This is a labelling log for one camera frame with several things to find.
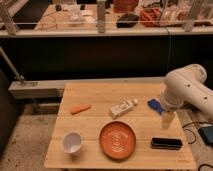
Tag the white paper cup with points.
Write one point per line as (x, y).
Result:
(72, 143)

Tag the orange ceramic bowl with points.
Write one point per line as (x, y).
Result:
(117, 140)

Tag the grey metal beam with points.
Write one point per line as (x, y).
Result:
(37, 89)

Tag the white plastic bottle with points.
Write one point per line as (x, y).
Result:
(122, 108)

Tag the blue sponge block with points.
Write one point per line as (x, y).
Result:
(155, 105)

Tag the black rectangular case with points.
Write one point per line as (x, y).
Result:
(166, 143)

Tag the black pouch on shelf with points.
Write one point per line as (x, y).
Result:
(127, 20)

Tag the black box on floor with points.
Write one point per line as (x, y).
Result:
(207, 135)

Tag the red box on shelf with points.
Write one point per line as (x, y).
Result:
(122, 6)

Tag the orange crate on shelf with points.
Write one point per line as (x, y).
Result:
(149, 17)

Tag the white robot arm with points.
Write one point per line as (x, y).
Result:
(182, 85)

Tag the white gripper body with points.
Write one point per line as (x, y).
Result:
(167, 118)

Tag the orange carrot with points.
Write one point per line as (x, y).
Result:
(77, 109)

